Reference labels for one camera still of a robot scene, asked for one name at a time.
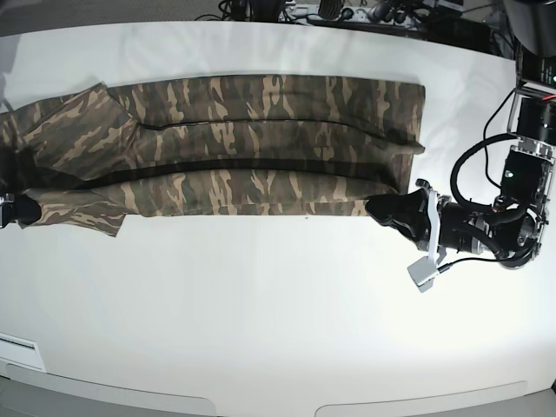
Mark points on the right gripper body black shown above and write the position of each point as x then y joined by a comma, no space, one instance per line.
7,209

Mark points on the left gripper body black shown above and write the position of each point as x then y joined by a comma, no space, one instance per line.
451,216

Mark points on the camouflage T-shirt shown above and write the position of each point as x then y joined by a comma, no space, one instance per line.
215,145

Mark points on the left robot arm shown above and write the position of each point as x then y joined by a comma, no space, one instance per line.
510,228

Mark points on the white label plate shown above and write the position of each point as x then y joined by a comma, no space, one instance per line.
21,352

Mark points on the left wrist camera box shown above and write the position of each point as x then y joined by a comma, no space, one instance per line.
423,272

